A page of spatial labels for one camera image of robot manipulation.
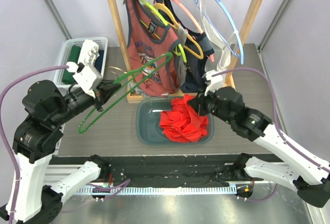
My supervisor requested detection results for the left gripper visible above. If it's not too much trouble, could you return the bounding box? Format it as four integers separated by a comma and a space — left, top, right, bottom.
52, 78, 123, 124

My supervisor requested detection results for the red tank top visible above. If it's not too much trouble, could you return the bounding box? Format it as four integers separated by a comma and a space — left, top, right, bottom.
159, 94, 209, 143

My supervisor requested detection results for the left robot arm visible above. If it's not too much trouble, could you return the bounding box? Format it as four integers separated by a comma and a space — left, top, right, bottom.
1, 80, 121, 223

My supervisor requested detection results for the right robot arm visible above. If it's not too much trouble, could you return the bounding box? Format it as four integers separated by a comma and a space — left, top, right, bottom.
187, 87, 329, 208

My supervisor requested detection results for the navy tank top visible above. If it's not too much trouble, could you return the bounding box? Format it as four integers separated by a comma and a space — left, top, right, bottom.
154, 0, 215, 93

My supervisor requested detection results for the lime green hanger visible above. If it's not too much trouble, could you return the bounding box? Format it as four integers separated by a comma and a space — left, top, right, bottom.
138, 0, 188, 63

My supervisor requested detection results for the maroon graphic tank top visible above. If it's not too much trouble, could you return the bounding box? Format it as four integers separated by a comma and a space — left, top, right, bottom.
125, 0, 180, 97

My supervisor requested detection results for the grey tank top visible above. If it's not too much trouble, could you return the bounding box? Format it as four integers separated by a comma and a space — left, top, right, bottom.
174, 25, 188, 92

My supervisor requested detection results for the yellow hanger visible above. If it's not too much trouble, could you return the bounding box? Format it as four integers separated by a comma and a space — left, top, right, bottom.
146, 3, 204, 59

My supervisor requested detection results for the pink hanger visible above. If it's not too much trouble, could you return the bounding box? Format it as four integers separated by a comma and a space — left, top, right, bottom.
159, 0, 216, 62

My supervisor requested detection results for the light blue hanger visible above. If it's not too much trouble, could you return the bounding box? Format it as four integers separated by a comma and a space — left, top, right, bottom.
194, 0, 244, 64

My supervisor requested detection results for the navy folded shirt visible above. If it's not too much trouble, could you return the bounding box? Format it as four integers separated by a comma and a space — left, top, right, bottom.
94, 50, 104, 74

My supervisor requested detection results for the green folded shirt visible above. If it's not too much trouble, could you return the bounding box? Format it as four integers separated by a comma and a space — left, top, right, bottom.
61, 45, 81, 85

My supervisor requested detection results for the teal plastic tub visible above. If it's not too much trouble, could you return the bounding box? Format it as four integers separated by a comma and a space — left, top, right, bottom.
136, 96, 215, 145

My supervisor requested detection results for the white plastic basket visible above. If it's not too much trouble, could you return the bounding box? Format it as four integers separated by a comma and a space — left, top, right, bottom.
53, 37, 108, 90

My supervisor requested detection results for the wooden clothes rack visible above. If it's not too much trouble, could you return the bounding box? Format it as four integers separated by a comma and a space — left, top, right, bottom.
104, 0, 272, 104

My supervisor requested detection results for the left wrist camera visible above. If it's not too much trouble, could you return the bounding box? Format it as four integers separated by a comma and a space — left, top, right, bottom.
66, 61, 103, 98

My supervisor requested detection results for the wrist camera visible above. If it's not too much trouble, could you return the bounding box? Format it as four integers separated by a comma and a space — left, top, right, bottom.
66, 61, 103, 98
203, 70, 225, 96

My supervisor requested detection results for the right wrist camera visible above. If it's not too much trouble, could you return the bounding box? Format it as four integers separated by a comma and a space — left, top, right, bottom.
203, 70, 225, 96

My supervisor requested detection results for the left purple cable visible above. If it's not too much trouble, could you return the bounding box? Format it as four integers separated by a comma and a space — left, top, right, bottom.
0, 65, 72, 224

